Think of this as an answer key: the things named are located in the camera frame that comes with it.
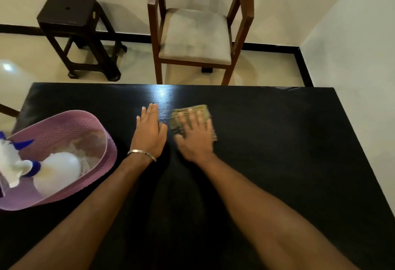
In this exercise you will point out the person's left hand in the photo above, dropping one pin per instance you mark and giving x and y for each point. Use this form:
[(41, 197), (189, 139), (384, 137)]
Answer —
[(148, 138)]

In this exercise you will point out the person's right hand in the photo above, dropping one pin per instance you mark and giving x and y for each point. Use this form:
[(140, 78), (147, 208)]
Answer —
[(195, 145)]

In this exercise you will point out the person's right little finger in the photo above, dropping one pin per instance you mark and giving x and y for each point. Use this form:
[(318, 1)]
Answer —
[(209, 128)]

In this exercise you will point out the person's left little finger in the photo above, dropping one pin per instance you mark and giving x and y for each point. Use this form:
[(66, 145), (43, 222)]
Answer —
[(139, 120)]

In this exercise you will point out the person's left thumb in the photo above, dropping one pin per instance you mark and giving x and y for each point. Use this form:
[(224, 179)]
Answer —
[(164, 128)]

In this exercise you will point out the person's right middle finger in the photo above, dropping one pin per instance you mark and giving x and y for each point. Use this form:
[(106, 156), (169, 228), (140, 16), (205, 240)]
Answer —
[(192, 121)]

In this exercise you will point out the person's right thumb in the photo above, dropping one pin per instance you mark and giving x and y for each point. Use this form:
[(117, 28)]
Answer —
[(180, 141)]

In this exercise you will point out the person's left middle finger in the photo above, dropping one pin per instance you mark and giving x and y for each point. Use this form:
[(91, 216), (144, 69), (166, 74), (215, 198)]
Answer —
[(149, 113)]

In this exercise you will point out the green cleaning cloth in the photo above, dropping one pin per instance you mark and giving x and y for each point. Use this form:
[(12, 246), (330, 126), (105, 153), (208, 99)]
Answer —
[(176, 123)]

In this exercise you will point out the person's left forearm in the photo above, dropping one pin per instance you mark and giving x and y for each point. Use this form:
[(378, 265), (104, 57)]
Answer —
[(89, 211)]

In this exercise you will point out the person's right forearm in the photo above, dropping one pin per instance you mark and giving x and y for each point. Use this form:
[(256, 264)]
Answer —
[(265, 214)]

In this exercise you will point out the white lace cloth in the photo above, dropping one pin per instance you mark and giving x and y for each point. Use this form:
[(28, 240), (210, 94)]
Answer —
[(84, 163)]

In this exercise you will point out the pink plastic basket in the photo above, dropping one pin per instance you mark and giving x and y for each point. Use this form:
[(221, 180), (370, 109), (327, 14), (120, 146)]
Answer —
[(55, 124)]

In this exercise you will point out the wooden chair grey cushion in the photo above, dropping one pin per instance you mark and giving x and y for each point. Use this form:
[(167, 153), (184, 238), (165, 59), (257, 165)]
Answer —
[(196, 35)]

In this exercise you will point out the white spray bottle blue trigger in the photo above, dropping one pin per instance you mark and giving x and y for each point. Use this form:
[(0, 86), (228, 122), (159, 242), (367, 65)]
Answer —
[(57, 171)]

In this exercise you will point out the brown wooden chair part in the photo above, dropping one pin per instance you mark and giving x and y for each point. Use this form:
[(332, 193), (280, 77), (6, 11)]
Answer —
[(9, 111)]

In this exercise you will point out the dark wooden stool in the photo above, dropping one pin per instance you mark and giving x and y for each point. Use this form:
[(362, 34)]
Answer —
[(69, 10)]

